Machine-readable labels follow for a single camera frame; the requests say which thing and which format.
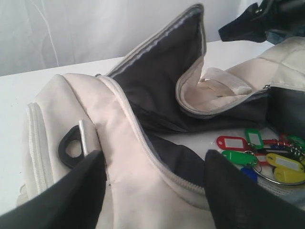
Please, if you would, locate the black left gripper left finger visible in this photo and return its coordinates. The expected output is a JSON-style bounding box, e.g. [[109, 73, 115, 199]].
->
[[0, 151, 106, 229]]

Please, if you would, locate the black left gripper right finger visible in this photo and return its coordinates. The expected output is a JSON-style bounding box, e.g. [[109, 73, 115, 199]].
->
[[204, 150, 305, 229]]

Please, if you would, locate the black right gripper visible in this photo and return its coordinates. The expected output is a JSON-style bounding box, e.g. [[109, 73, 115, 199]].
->
[[218, 0, 305, 44]]

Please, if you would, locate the colourful key tag bunch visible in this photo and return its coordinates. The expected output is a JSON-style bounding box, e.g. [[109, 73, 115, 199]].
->
[[216, 129, 305, 186]]

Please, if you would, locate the cream fabric duffel bag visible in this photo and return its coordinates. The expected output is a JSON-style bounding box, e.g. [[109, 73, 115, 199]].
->
[[19, 4, 305, 229]]

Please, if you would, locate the white backdrop curtain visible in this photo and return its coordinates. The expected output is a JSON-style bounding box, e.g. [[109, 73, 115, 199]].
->
[[0, 0, 305, 77]]

